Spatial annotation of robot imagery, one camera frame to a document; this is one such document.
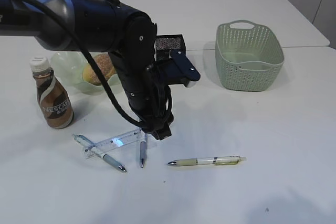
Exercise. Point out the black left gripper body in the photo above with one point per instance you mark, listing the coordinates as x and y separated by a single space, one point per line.
135 52

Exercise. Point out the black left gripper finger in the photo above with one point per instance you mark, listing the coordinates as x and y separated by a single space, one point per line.
162 133

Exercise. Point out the clear plastic ruler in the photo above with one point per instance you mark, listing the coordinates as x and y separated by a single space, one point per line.
113 143

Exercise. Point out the sugared bread loaf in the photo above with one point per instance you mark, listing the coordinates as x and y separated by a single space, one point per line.
105 65

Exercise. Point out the grey grip pen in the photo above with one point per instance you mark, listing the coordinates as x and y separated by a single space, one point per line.
110 159
143 150

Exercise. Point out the brown coffee drink bottle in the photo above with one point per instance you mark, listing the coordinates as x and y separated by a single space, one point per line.
52 97

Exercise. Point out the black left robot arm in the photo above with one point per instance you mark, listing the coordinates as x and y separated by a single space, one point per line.
86 26

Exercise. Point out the black mesh pen holder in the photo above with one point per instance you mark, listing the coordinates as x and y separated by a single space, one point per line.
168 48

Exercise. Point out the beige grip white pen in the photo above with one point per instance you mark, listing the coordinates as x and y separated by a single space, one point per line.
218 161

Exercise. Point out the green wavy glass plate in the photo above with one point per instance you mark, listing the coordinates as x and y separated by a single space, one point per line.
68 67

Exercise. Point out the green plastic woven basket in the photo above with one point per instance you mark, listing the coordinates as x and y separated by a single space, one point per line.
248 56

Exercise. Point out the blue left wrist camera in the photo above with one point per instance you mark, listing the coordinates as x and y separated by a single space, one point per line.
181 70

